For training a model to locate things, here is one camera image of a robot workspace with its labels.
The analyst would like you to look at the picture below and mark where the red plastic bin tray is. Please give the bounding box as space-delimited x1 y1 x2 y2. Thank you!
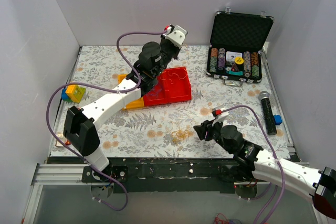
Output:
143 67 192 106

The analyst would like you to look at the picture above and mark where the yellow plastic bin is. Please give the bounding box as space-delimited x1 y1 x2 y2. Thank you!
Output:
117 74 144 110

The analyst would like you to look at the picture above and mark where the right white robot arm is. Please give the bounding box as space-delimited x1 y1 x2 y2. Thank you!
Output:
193 120 335 219

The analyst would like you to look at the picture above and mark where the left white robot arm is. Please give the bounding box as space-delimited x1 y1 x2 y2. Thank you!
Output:
63 35 185 182

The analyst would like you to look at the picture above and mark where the black microphone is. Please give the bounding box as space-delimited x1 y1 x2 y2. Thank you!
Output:
259 91 277 135

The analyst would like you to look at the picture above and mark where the small blue block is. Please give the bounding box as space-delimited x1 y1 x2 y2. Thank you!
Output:
274 115 283 125

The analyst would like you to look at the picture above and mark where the black poker chip case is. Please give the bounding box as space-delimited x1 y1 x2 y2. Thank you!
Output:
206 11 274 83

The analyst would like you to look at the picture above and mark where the yellow green toy block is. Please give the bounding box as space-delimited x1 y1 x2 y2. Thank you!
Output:
66 85 86 103

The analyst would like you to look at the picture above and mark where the blue toy block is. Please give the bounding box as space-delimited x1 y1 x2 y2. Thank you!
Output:
61 88 71 102

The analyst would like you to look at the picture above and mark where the white red toy figure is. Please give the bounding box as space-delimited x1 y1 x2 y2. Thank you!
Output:
55 133 71 147

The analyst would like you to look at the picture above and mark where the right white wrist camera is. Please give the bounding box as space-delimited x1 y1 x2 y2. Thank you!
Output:
212 106 229 125

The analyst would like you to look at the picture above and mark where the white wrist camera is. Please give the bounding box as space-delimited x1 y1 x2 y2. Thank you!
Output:
163 25 188 49
212 106 229 125

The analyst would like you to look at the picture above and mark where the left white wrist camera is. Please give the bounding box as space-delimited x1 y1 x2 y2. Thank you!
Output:
163 25 188 49

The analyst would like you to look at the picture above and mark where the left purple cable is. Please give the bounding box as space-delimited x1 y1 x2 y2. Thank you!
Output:
46 31 169 211

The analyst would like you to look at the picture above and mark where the purple cable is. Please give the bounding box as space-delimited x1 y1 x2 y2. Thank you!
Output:
46 31 169 211
223 105 285 224

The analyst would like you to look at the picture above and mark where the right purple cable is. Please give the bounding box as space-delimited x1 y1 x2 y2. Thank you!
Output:
223 105 285 224

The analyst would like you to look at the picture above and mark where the red blue wires bundle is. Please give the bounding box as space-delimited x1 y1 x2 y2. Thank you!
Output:
214 213 242 224

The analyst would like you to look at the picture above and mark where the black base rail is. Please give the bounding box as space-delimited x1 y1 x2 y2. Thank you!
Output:
47 157 271 193

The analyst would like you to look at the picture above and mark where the aluminium frame rail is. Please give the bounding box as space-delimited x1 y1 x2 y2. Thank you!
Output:
31 164 85 186

